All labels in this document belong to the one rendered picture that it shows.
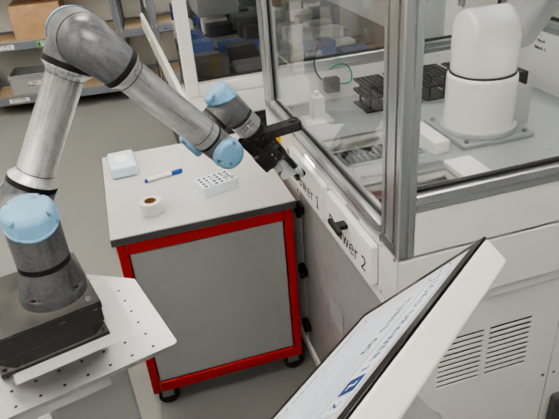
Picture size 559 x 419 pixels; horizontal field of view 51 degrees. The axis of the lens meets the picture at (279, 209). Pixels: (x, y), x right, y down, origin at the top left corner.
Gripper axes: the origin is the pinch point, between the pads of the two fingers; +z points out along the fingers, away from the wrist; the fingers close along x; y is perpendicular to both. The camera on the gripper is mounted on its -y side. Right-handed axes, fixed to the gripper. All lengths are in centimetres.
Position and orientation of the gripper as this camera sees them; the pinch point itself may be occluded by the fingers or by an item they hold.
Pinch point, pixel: (299, 170)
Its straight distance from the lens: 171.0
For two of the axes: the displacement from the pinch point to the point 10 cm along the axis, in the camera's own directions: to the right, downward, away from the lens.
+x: 2.9, 4.7, -8.3
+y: -7.4, 6.6, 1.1
